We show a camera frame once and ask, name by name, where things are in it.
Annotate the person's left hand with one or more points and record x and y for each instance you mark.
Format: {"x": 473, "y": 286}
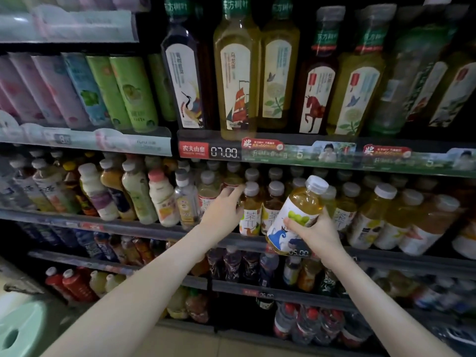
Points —
{"x": 219, "y": 215}

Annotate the person's right hand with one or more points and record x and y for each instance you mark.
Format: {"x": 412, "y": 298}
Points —
{"x": 323, "y": 238}

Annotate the tea bottle whale label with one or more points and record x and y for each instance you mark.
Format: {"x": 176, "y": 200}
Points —
{"x": 294, "y": 215}

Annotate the drinks shelf unit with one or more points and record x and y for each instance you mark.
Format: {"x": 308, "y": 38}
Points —
{"x": 111, "y": 226}

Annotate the person's left forearm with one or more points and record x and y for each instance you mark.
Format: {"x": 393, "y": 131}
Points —
{"x": 126, "y": 301}

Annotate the person's right forearm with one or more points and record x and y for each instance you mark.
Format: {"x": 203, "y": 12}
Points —
{"x": 394, "y": 308}

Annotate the red shelf price strip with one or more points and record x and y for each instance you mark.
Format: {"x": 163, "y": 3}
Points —
{"x": 312, "y": 154}

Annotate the row of pastel drink cans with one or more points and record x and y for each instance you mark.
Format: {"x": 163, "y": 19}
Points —
{"x": 97, "y": 89}
{"x": 74, "y": 2}

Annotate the green plastic stool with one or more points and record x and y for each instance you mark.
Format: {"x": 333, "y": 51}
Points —
{"x": 30, "y": 323}

